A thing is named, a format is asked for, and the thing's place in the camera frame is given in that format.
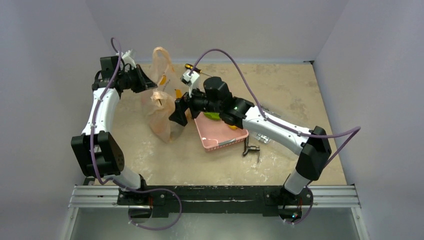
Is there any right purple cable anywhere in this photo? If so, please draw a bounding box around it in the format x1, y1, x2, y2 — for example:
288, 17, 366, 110
188, 48, 362, 226

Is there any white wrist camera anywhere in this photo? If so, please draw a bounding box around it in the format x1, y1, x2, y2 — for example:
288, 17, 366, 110
121, 49, 137, 68
181, 69, 200, 98

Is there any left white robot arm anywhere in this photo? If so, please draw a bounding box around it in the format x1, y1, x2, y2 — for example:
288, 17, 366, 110
70, 51, 157, 205

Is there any purple cable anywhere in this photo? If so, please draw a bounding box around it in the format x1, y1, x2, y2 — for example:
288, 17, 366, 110
89, 37, 183, 232
188, 48, 362, 226

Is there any clear plastic screw box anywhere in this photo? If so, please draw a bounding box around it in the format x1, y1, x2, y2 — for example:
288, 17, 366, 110
246, 104, 304, 160

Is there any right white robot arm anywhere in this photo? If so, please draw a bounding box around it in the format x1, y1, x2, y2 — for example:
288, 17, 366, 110
169, 74, 332, 204

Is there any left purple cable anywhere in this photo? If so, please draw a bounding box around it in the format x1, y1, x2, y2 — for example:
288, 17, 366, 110
89, 37, 183, 232

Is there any translucent orange plastic bag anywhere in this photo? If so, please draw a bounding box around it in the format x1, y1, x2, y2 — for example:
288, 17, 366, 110
141, 46, 185, 143

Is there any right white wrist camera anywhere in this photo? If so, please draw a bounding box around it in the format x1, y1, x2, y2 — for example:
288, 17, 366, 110
181, 69, 200, 98

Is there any pink plastic basket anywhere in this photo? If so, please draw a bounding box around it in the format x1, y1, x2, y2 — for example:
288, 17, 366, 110
194, 112, 249, 152

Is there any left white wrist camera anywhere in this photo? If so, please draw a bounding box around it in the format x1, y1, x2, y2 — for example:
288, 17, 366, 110
121, 49, 137, 68

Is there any black metal clamp tool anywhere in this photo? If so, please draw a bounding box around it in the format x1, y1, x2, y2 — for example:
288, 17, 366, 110
242, 137, 261, 163

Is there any yellow black screwdriver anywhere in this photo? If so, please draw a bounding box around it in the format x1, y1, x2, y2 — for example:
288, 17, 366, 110
184, 63, 212, 77

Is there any green fake starfruit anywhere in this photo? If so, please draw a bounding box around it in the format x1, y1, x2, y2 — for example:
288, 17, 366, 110
203, 112, 221, 121

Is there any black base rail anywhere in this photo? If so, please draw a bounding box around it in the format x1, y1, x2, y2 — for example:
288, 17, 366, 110
117, 185, 314, 220

